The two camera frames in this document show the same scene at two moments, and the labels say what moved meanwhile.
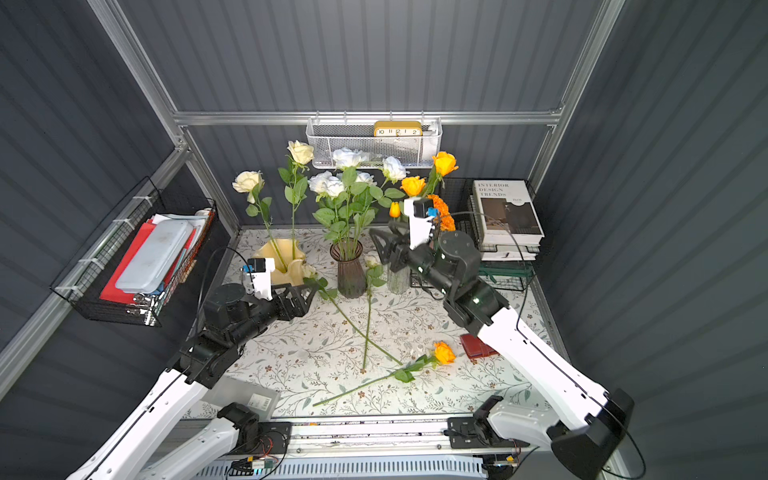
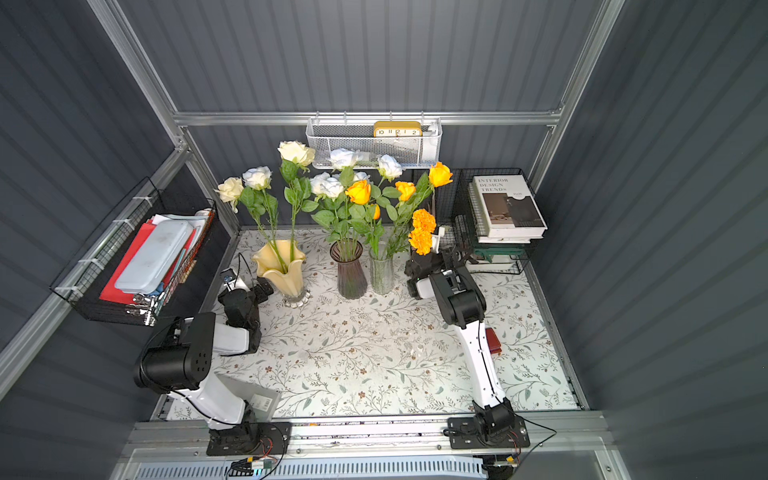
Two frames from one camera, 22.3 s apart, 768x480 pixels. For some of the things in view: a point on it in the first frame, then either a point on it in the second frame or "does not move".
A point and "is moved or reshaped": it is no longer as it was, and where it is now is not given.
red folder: (110, 292) does not move
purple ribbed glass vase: (351, 273) does not move
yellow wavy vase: (287, 259) does not move
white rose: (327, 186) does not move
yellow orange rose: (444, 164) is moved or reshaped
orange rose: (442, 353) -> (361, 213)
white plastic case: (153, 260) does not move
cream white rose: (251, 182) -> (232, 190)
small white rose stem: (376, 275) -> (262, 207)
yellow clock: (398, 129) does not move
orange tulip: (395, 209) -> (374, 235)
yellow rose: (413, 185) is moved or reshaped
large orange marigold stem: (446, 221) is moved or reshaped
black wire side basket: (135, 270) does not move
